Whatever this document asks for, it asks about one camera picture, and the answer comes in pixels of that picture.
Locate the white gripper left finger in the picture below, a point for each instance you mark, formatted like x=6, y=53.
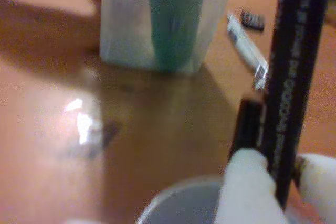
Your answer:
x=246, y=187

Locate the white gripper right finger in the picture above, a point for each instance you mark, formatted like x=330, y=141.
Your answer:
x=320, y=179

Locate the white mug green blue pattern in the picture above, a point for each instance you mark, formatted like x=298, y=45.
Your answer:
x=183, y=205

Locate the black pen red tip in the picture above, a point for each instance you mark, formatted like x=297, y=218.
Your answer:
x=294, y=77

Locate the white tube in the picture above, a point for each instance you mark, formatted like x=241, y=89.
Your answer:
x=244, y=45

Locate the small black object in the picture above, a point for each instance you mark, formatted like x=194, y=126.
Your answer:
x=253, y=20

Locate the white teal carton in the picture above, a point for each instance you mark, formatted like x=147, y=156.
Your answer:
x=126, y=24

